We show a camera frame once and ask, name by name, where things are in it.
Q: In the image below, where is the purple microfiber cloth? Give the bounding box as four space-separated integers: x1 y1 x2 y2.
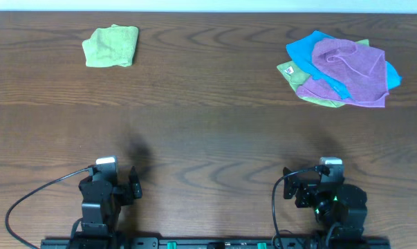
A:
312 38 389 108

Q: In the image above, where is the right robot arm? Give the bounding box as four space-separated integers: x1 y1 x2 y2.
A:
283 163 367 248

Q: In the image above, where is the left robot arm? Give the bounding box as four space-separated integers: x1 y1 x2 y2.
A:
67 163 142 249

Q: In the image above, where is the green cloth with label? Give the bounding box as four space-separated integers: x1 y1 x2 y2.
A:
277 35 377 108

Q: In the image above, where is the blue microfiber cloth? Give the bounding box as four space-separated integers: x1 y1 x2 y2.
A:
284 31 402 107

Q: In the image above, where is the folded light green cloth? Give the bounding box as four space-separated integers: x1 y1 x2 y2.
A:
82 24 139 68

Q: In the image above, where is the right black cable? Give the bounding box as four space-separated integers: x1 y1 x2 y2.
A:
271 167 325 249

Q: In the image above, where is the black cable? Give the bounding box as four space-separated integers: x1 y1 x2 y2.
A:
4 167 91 249
271 167 325 249

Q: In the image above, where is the left black cable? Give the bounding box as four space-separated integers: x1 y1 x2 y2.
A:
4 167 91 249

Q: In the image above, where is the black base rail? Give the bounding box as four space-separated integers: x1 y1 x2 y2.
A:
40 237 391 249

